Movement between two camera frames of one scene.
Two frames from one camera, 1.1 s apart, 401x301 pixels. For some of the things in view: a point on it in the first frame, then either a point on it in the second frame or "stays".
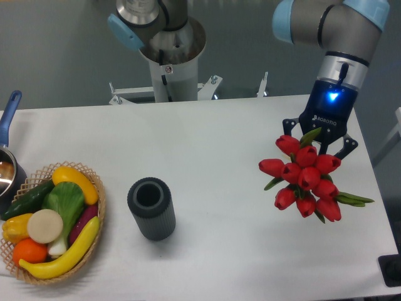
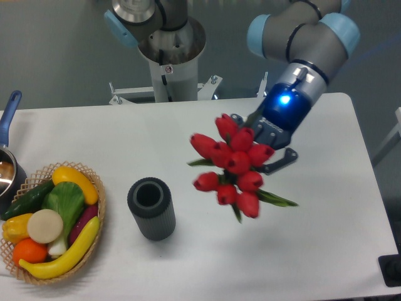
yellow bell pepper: [15, 229] stays
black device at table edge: [390, 268] stays
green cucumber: [31, 202] stays
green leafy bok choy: [67, 199] stays
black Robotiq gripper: [328, 108] → [272, 122]
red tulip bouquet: [304, 174] → [232, 148]
